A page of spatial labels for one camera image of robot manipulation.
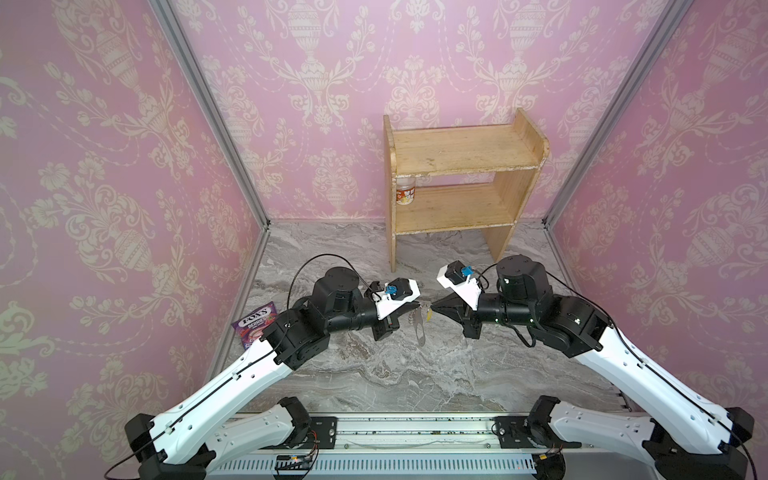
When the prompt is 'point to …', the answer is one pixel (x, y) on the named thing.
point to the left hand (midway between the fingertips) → (416, 305)
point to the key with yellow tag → (429, 313)
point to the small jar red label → (405, 189)
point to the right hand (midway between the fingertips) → (436, 304)
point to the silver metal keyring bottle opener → (419, 320)
